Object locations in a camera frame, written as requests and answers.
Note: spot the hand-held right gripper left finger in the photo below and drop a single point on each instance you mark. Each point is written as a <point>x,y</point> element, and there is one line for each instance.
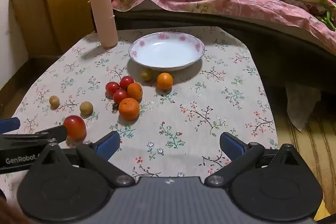
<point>109,144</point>

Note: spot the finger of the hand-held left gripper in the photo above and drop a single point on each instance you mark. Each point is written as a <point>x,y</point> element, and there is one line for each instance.
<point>52,134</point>
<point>9,124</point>

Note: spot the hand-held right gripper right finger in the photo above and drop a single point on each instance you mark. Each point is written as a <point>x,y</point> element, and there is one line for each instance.
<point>232,145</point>

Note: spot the large red tomato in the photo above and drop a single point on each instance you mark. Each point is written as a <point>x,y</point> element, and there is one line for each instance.
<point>74,127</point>

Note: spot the brown longan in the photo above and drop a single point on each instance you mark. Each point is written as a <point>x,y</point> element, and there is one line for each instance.
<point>86,107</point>
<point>146,75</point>
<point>54,101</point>

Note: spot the large orange tangerine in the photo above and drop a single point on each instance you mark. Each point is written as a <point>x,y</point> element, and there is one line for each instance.
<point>129,108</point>

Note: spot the red cherry tomato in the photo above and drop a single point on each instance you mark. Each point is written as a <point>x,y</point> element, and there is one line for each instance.
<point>111,87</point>
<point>120,96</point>
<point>126,81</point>

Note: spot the small orange tangerine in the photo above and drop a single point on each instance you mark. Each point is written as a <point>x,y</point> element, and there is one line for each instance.
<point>164,81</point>
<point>135,91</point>

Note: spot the white plate with pink flowers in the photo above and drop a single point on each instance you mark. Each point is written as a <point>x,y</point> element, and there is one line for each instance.
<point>168,53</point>

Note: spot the floral beige tablecloth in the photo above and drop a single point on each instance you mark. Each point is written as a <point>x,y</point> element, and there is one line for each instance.
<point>183,113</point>

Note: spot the white cloth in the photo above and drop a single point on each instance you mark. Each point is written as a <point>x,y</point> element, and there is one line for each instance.
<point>302,106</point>

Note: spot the pink ribbed cylinder bottle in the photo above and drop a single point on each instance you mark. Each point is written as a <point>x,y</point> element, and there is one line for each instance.
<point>103,19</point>

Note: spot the pink patterned bedsheet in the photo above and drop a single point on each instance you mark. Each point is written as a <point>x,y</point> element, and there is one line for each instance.
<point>210,1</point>

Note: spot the dark bed frame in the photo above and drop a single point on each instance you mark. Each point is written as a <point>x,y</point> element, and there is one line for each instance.
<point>262,43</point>

